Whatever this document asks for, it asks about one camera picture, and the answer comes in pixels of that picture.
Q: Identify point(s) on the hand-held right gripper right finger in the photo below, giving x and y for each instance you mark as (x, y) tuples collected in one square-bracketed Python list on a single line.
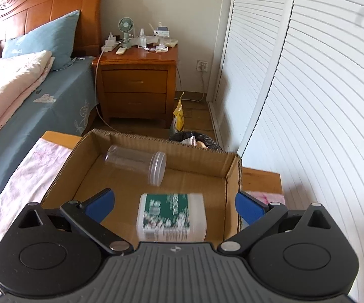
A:
[(247, 209)]

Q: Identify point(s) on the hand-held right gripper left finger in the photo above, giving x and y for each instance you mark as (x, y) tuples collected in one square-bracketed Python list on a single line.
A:
[(101, 206)]

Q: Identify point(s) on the cardboard box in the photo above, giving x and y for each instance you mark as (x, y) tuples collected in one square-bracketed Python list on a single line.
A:
[(194, 167)]

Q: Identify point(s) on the white bottle green label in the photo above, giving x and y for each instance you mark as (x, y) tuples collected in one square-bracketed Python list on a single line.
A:
[(172, 217)]

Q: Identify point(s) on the clear plastic jar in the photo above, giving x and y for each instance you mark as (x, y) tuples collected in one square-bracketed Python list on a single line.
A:
[(131, 161)]

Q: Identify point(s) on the pink floral cloth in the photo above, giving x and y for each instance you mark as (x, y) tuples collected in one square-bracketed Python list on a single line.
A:
[(21, 183)]

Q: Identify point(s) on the black trash bin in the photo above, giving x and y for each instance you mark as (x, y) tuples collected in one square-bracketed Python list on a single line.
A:
[(185, 137)]

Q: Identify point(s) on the blue bed sheet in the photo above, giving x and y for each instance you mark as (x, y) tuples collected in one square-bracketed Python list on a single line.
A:
[(59, 110)]

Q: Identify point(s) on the yellow bag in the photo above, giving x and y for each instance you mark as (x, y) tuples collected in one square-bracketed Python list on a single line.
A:
[(178, 116)]

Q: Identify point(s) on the wide white louvered door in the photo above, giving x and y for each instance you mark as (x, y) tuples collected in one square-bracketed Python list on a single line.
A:
[(327, 116)]

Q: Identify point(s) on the wooden nightstand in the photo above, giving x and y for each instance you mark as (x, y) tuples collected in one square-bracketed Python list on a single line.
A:
[(134, 82)]

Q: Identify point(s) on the narrow white louvered door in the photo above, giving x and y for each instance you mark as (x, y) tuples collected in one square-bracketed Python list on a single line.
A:
[(251, 69)]

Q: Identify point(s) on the pink quilt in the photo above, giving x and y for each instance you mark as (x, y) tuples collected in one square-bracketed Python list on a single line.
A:
[(8, 94)]

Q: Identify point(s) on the white remote control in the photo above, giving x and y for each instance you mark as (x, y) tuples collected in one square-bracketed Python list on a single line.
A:
[(121, 50)]

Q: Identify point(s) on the white power strip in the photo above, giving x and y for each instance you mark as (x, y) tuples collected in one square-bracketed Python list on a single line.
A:
[(109, 44)]

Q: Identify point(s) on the small clear bottle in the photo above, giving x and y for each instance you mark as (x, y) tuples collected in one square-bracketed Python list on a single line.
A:
[(142, 39)]

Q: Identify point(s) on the large blue pillow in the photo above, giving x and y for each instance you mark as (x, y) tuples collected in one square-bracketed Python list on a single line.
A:
[(49, 38)]

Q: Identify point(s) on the small green desk fan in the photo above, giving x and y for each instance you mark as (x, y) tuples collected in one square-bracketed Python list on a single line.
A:
[(125, 26)]

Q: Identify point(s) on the white and blue device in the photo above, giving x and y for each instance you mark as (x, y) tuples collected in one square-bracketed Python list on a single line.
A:
[(161, 32)]

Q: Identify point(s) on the wooden headboard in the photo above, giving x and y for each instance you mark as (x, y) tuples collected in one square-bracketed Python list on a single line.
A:
[(43, 3)]

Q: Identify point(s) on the wall socket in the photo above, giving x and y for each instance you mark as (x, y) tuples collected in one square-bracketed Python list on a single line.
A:
[(202, 65)]

